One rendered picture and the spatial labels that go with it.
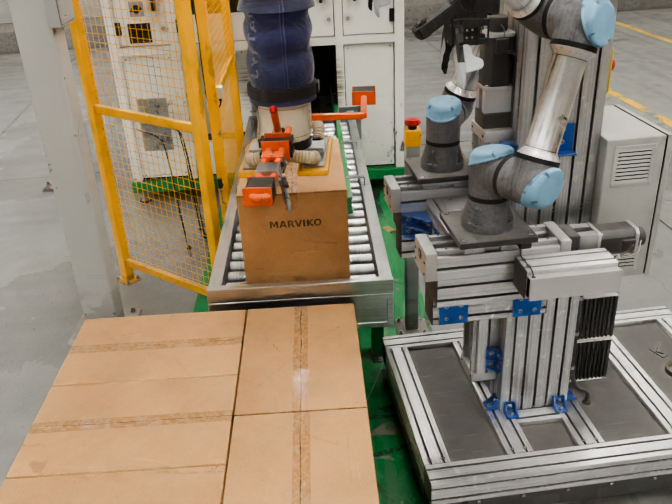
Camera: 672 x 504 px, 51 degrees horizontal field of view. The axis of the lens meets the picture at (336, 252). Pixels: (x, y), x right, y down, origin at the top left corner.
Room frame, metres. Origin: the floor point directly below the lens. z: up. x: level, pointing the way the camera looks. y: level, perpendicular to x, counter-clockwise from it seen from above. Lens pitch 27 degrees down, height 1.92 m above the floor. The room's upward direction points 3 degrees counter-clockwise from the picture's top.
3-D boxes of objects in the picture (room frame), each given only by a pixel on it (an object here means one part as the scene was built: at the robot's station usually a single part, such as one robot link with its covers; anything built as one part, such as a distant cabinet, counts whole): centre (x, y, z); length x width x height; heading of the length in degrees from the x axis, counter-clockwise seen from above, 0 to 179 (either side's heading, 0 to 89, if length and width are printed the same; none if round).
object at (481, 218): (1.85, -0.44, 1.09); 0.15 x 0.15 x 0.10
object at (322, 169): (2.28, 0.05, 1.13); 0.34 x 0.10 x 0.05; 177
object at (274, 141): (2.04, 0.16, 1.24); 0.10 x 0.08 x 0.06; 87
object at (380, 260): (3.49, -0.16, 0.50); 2.31 x 0.05 x 0.19; 1
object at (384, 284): (2.32, 0.14, 0.58); 0.70 x 0.03 x 0.06; 91
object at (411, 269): (2.90, -0.35, 0.50); 0.07 x 0.07 x 1.00; 1
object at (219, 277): (3.48, 0.49, 0.50); 2.31 x 0.05 x 0.19; 1
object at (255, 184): (1.69, 0.19, 1.24); 0.08 x 0.07 x 0.05; 177
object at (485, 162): (1.84, -0.44, 1.20); 0.13 x 0.12 x 0.14; 36
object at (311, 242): (2.68, 0.16, 0.75); 0.60 x 0.40 x 0.40; 2
